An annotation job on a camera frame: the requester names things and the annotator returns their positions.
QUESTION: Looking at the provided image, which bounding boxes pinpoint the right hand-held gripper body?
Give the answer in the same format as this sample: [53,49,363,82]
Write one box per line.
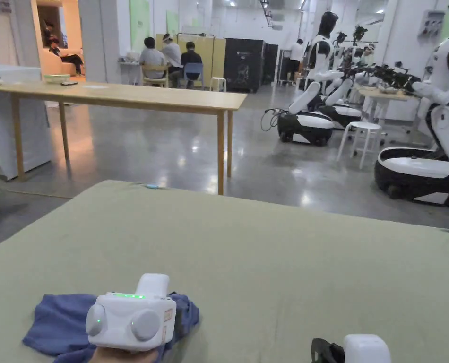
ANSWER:
[343,333,393,363]

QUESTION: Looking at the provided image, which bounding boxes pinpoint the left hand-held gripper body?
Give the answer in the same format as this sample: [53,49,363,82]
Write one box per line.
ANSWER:
[85,273,177,354]

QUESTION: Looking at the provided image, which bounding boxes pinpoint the dark blue shirt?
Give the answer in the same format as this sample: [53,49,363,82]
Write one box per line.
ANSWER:
[22,291,200,363]

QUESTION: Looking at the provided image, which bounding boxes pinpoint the person's left hand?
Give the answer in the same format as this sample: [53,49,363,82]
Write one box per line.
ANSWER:
[89,345,162,363]

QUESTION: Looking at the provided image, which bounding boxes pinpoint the bed with pale green sheet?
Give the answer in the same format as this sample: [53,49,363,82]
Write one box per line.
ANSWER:
[0,179,449,363]

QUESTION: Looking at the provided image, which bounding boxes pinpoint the white round stool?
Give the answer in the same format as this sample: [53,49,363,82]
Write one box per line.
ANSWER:
[337,121,383,170]

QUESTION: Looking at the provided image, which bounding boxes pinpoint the long wooden table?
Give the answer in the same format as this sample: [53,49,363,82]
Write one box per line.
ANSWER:
[0,73,248,196]

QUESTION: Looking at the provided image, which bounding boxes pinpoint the white and black humanoid robot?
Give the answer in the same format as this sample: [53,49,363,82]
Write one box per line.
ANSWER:
[318,26,372,130]
[373,0,449,209]
[261,11,343,147]

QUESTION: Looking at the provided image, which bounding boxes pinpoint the wooden chair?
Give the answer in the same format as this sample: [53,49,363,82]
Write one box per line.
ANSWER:
[141,63,169,89]

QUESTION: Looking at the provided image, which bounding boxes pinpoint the small wooden table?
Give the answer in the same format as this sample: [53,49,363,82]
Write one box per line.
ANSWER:
[358,84,420,131]

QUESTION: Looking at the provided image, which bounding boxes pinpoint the blue chair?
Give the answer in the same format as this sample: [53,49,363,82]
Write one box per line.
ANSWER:
[182,62,204,90]

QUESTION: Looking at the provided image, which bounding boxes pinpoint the beige sofa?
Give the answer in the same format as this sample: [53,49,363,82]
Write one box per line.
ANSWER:
[41,48,86,76]

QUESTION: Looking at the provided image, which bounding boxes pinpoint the large black cabinet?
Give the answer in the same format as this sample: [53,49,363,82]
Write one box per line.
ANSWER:
[223,37,266,94]

